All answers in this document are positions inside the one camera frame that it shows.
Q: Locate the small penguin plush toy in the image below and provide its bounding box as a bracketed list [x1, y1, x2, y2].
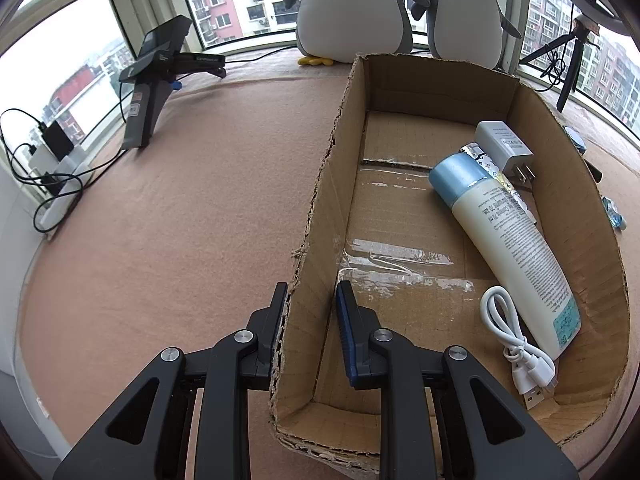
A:
[411, 0, 523, 61]

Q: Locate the white lotion bottle blue cap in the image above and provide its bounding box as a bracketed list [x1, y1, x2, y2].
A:
[429, 152, 582, 361]

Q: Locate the black power adapter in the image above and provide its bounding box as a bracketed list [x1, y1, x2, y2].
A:
[40, 121, 73, 158]

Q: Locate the black tripod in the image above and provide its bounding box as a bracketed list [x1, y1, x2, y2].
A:
[519, 17, 601, 113]

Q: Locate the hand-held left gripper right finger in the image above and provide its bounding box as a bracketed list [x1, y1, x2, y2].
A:
[336, 281, 581, 480]

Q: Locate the white usb cable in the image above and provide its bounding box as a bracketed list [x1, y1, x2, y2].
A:
[480, 285, 558, 410]

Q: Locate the large penguin plush toy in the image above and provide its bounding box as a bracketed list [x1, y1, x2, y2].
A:
[282, 0, 431, 66]

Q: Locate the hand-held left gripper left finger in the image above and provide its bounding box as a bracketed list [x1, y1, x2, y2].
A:
[52, 282, 290, 480]

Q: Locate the white power strip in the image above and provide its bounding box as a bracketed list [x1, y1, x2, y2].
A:
[27, 145, 96, 233]

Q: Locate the patterned small tube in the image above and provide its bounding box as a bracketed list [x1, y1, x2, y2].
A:
[459, 142, 538, 226]

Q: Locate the black ring light cable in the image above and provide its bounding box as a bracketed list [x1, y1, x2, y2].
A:
[540, 42, 568, 93]

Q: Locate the white window frame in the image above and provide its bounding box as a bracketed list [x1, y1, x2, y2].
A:
[0, 0, 640, 161]

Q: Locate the black gripper stand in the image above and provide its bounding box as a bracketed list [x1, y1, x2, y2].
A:
[118, 15, 227, 150]

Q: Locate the white wall charger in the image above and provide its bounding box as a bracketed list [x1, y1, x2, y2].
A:
[474, 121, 536, 186]

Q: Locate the small blue item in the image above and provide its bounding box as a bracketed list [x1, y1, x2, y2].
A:
[601, 196, 628, 231]

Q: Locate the brown cardboard box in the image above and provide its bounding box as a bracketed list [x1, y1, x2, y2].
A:
[270, 52, 630, 473]

